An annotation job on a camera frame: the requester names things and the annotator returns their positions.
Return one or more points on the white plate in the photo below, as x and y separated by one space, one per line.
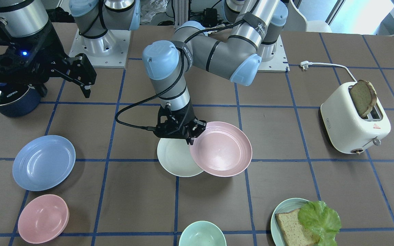
175 157

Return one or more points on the black power adapter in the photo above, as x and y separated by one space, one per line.
210 17

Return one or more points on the bread slice on plate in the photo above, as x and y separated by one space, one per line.
294 233

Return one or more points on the white chair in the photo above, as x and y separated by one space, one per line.
296 21

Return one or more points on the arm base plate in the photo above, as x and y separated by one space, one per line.
274 57
115 51

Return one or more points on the green bowl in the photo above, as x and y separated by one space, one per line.
202 233

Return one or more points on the bread slice in toaster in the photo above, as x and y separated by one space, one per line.
364 97

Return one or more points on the pink plate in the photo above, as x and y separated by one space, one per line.
222 150

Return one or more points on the pink bowl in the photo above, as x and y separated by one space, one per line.
43 219

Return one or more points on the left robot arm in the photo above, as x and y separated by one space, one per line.
255 31

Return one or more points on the blue plate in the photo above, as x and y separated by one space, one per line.
44 163

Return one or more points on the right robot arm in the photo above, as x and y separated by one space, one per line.
93 17

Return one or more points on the white toaster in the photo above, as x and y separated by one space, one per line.
347 131

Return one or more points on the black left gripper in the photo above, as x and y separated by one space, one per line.
187 115

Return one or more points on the lettuce leaf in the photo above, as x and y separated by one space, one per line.
321 221

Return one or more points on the dark blue pot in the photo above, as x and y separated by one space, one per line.
17 100

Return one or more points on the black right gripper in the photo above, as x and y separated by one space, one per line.
49 43

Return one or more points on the green plate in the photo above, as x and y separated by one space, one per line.
284 207

